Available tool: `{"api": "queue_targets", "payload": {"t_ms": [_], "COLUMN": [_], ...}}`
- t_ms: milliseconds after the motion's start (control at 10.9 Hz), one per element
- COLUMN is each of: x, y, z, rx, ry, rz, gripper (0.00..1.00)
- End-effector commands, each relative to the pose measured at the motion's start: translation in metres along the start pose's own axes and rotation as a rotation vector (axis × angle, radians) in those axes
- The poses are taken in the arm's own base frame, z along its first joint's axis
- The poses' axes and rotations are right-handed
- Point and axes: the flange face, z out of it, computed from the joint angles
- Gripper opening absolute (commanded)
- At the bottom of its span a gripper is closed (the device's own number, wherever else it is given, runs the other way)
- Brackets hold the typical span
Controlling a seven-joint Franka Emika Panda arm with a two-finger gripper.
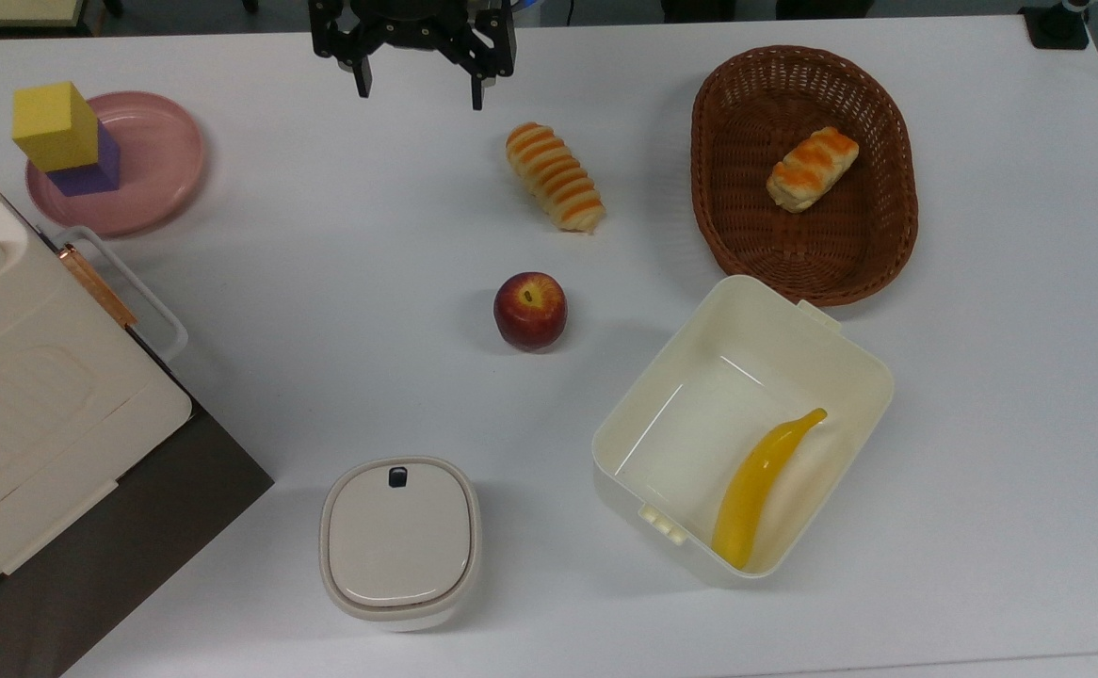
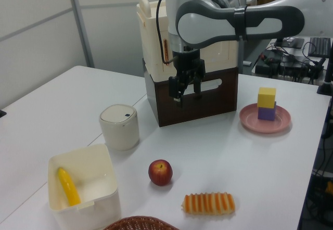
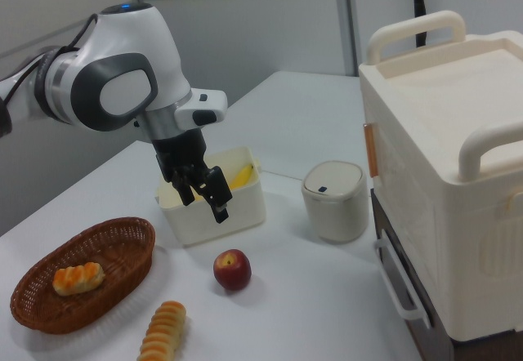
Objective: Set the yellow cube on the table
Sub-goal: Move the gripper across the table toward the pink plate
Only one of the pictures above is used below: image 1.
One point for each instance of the round cream lidded container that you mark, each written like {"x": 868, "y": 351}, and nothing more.
{"x": 400, "y": 541}

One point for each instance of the dark brown cabinet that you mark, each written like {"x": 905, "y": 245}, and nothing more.
{"x": 135, "y": 537}

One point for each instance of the brown wicker basket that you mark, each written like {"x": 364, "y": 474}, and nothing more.
{"x": 794, "y": 254}

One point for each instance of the long striped bread roll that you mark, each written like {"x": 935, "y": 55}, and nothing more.
{"x": 556, "y": 177}

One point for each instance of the red apple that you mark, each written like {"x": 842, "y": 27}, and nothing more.
{"x": 530, "y": 313}

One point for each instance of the yellow foam cube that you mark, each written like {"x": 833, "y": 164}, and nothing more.
{"x": 53, "y": 127}

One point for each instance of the yellow banana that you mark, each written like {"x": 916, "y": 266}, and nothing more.
{"x": 756, "y": 485}

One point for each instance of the purple foam cube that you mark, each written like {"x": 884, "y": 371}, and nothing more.
{"x": 97, "y": 171}

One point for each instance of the short orange-topped bread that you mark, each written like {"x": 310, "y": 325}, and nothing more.
{"x": 813, "y": 169}

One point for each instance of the pink plate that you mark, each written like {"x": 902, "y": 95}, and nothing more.
{"x": 158, "y": 155}

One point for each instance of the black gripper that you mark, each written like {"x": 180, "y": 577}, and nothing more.
{"x": 412, "y": 24}

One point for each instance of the beige board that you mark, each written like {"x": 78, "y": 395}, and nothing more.
{"x": 12, "y": 9}

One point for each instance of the cream open plastic box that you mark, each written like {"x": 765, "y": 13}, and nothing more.
{"x": 700, "y": 414}

